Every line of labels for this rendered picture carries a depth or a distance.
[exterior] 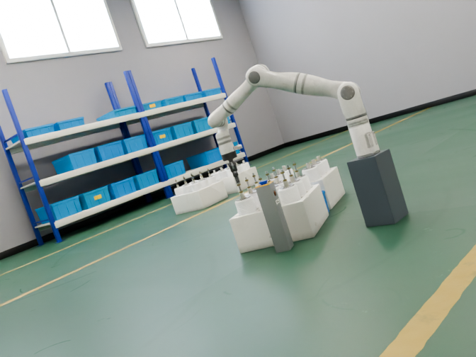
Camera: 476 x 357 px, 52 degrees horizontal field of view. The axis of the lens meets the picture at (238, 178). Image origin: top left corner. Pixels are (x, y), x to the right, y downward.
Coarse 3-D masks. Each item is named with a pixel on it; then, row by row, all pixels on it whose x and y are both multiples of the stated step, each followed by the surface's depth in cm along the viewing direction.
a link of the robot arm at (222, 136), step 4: (224, 124) 242; (220, 128) 243; (224, 128) 242; (228, 128) 242; (220, 132) 239; (224, 132) 239; (228, 132) 240; (216, 136) 240; (220, 136) 238; (224, 136) 238; (228, 136) 239; (220, 140) 239; (224, 140) 238; (228, 140) 239
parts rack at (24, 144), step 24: (192, 72) 875; (216, 72) 836; (216, 96) 822; (120, 120) 686; (144, 120) 715; (24, 144) 587; (48, 144) 668; (168, 144) 736; (216, 144) 886; (96, 168) 648; (24, 192) 633; (144, 192) 694; (168, 192) 722; (48, 216) 595; (72, 216) 614
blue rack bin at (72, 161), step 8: (80, 152) 640; (88, 152) 649; (56, 160) 652; (64, 160) 639; (72, 160) 631; (80, 160) 639; (88, 160) 647; (56, 168) 660; (64, 168) 646; (72, 168) 633
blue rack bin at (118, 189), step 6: (126, 180) 679; (132, 180) 687; (102, 186) 706; (108, 186) 665; (114, 186) 665; (120, 186) 672; (126, 186) 678; (132, 186) 686; (114, 192) 664; (120, 192) 671; (126, 192) 677; (132, 192) 685; (114, 198) 667
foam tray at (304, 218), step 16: (320, 192) 259; (256, 208) 248; (288, 208) 229; (304, 208) 226; (320, 208) 250; (240, 224) 239; (256, 224) 236; (288, 224) 231; (304, 224) 228; (320, 224) 243; (240, 240) 241; (256, 240) 238
